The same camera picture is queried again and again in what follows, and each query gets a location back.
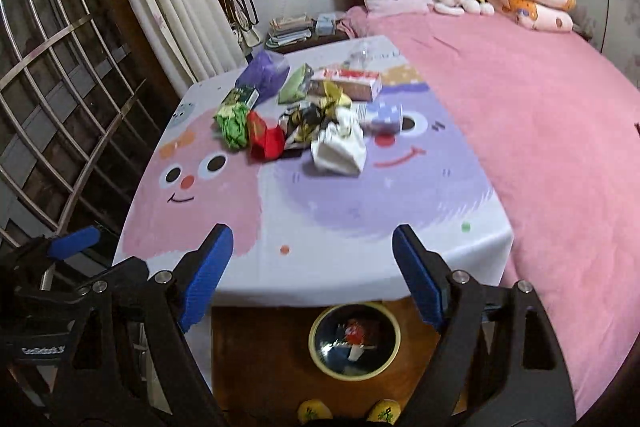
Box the pink bed sheet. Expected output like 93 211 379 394
345 4 640 418

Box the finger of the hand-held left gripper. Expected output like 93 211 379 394
15 227 101 264
75 257 149 295

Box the metal window grille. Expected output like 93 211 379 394
0 0 151 248

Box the blue tissue box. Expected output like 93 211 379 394
315 13 346 36

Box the purple plastic bag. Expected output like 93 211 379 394
235 50 291 102

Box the yellow slipper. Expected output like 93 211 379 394
298 399 333 425
367 399 401 424

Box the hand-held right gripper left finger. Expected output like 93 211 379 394
47 223 234 427

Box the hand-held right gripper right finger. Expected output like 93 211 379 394
392 224 578 427

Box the dark green small box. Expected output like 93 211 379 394
221 87 260 110

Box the cartoon printed tablecloth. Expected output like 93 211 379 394
112 36 515 308

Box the white hanging bag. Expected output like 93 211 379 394
227 0 261 48

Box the white paper bag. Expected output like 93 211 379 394
311 107 367 175

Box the red white carton box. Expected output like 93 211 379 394
310 67 383 102

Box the red wrapper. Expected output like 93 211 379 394
246 111 286 161

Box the green crumpled wrapper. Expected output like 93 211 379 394
214 103 251 151

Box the black yellow wrapper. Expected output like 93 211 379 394
277 102 341 148

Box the yellow rim trash bin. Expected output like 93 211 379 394
308 303 402 380

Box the clear plastic bottle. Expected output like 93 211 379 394
345 38 383 70

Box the dark wooden nightstand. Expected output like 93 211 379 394
265 32 351 55

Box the light green packet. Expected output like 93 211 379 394
277 63 314 104

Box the blue white tissue pack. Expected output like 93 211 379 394
357 102 403 134

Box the stack of books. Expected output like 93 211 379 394
265 13 313 49

